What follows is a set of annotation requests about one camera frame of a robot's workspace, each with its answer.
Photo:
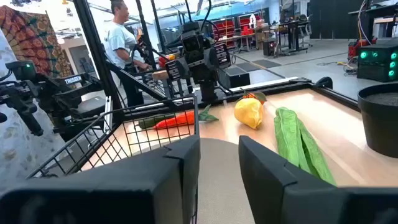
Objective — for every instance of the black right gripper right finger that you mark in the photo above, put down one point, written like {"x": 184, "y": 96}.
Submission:
{"x": 295, "y": 202}

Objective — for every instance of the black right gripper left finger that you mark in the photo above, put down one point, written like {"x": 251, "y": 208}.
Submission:
{"x": 109, "y": 193}

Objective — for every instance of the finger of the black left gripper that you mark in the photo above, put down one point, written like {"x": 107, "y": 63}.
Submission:
{"x": 200, "y": 74}
{"x": 212, "y": 74}

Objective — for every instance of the orange carrot with green leaves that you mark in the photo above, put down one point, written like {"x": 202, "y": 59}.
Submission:
{"x": 175, "y": 120}

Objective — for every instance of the yellow bell pepper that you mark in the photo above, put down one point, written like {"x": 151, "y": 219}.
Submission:
{"x": 248, "y": 112}

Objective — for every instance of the green toy corn husk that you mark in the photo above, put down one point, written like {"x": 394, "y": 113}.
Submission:
{"x": 292, "y": 140}

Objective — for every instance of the dark green pepper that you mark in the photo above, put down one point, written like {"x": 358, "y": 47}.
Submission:
{"x": 152, "y": 121}

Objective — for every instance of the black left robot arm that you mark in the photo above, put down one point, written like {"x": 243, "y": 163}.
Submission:
{"x": 208, "y": 91}

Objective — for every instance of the black floor box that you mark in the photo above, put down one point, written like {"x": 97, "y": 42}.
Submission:
{"x": 234, "y": 77}

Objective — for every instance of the red shelf rack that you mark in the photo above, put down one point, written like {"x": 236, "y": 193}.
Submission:
{"x": 247, "y": 23}
{"x": 224, "y": 31}

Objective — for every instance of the black workshop desk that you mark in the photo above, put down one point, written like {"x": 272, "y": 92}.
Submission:
{"x": 292, "y": 31}

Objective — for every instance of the person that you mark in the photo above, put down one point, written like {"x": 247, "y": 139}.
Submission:
{"x": 119, "y": 40}

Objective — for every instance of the white floral curtain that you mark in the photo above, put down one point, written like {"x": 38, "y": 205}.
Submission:
{"x": 15, "y": 155}

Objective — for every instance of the black plant pot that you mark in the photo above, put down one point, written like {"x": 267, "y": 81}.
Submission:
{"x": 379, "y": 124}

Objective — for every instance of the black cabinet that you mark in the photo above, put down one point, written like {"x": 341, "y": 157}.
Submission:
{"x": 335, "y": 18}

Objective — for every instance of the black box with green lights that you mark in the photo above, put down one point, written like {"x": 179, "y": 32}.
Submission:
{"x": 376, "y": 67}

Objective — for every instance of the orange patterned cloth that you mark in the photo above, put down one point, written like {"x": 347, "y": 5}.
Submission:
{"x": 34, "y": 40}

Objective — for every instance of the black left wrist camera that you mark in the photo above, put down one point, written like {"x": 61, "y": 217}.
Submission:
{"x": 191, "y": 45}

